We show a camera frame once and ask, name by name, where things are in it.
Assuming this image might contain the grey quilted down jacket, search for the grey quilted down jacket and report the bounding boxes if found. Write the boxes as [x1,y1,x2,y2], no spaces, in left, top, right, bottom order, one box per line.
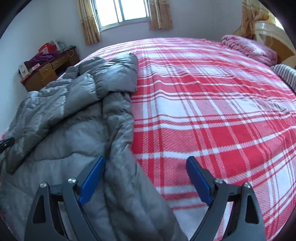
[1,53,187,240]

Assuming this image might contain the purple clothes on desk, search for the purple clothes on desk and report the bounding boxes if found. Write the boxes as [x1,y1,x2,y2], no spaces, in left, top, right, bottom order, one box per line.
[24,51,60,68]

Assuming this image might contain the white box on desk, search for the white box on desk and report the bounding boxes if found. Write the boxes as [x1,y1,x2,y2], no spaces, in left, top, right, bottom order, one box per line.
[18,62,29,78]

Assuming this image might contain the brown wooden desk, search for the brown wooden desk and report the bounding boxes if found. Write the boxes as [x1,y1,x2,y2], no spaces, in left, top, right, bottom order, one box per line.
[21,46,80,92]

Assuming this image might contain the flat pink box on desk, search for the flat pink box on desk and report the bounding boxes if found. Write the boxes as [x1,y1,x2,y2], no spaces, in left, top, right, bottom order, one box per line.
[29,63,40,73]

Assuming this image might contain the red box on desk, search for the red box on desk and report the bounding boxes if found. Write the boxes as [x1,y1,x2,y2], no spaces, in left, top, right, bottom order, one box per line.
[39,43,57,54]

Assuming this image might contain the red white plaid bedsheet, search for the red white plaid bedsheet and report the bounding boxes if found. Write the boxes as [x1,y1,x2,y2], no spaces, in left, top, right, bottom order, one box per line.
[76,38,295,240]

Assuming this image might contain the left beige curtain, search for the left beige curtain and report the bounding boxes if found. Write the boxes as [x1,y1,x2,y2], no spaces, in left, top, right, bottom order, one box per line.
[77,0,101,46]

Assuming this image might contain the striped pillow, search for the striped pillow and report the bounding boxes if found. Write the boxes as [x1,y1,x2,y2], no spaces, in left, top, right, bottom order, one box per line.
[271,64,296,93]

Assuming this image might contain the pink folded quilt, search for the pink folded quilt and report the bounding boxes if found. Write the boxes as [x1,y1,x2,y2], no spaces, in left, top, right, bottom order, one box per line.
[221,35,278,67]

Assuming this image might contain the wooden headboard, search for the wooden headboard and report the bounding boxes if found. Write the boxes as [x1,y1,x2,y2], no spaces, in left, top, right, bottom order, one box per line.
[252,21,295,69]

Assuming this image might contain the right beige curtain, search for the right beige curtain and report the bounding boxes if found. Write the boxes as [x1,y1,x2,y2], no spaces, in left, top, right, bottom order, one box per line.
[148,0,173,30]

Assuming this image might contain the beige curtain near headboard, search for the beige curtain near headboard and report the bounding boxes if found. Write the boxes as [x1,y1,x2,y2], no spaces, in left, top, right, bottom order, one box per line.
[233,0,275,39]

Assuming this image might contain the window with metal frame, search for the window with metal frame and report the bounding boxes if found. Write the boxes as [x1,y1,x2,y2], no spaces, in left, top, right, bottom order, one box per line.
[91,0,149,30]

